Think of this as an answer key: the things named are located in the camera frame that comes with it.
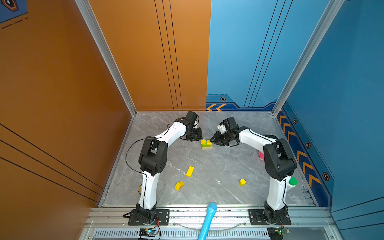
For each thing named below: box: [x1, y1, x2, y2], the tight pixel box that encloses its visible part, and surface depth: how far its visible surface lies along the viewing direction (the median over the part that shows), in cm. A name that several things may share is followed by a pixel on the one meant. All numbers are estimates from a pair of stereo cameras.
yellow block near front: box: [174, 181, 185, 192], surface depth 84 cm
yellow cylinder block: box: [239, 179, 247, 187], surface depth 84 cm
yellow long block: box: [186, 166, 195, 178], surface depth 89 cm
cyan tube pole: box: [198, 202, 218, 240], surface depth 73 cm
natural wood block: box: [201, 144, 213, 150], surface depth 100 cm
